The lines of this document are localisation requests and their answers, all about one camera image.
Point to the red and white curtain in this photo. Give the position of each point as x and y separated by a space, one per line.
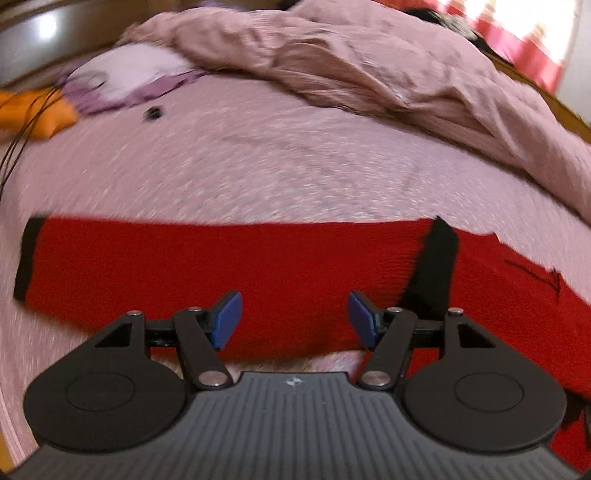
508 37

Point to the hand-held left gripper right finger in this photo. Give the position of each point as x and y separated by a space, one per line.
362 318

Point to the orange cloth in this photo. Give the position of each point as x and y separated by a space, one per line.
51 115

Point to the dark cloth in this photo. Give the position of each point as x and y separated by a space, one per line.
455 25

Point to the small black object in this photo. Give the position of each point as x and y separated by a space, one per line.
153 114

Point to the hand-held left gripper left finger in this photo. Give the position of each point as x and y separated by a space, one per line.
228 318

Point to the red knit sweater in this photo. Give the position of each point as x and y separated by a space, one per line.
277 267

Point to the pink crumpled duvet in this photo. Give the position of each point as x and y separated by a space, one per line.
346 60

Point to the purple and white pillow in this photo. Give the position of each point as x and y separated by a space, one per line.
129 69

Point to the pink bed sheet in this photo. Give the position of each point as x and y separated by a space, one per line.
254 166

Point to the wooden headboard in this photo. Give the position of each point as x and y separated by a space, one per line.
568 110

